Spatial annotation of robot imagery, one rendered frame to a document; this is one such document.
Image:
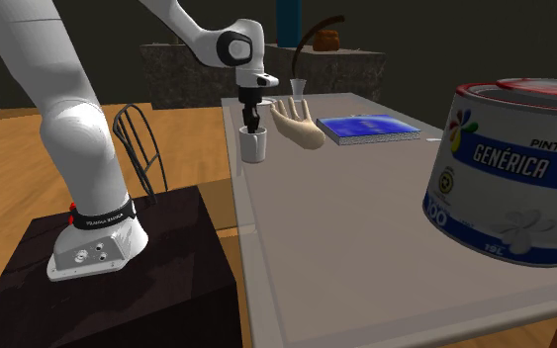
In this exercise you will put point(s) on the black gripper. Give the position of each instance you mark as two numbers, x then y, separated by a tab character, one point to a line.
250	96

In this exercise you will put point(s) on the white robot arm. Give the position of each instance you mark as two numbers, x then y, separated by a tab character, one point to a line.
73	144

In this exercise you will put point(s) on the small white dish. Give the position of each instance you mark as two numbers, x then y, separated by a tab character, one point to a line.
268	101

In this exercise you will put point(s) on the white mug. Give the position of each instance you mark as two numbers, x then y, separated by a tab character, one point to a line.
253	147

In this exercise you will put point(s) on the beige hand model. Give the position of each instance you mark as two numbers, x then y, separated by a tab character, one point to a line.
304	131

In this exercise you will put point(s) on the dark stone counter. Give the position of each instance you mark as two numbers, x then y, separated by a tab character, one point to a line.
186	72

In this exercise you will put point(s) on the dark curved stem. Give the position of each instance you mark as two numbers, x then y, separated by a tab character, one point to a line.
309	34

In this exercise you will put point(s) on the blue book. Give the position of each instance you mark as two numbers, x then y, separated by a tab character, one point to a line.
367	127

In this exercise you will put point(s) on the grey table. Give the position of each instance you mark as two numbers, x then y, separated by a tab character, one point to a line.
345	226

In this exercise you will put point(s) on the small white stick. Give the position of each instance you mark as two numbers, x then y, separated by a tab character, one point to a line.
432	140

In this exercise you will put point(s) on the dark robot stand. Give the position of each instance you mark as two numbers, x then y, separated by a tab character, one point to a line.
162	299

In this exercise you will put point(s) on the white and blue paint can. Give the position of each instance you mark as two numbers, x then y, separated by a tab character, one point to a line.
509	192

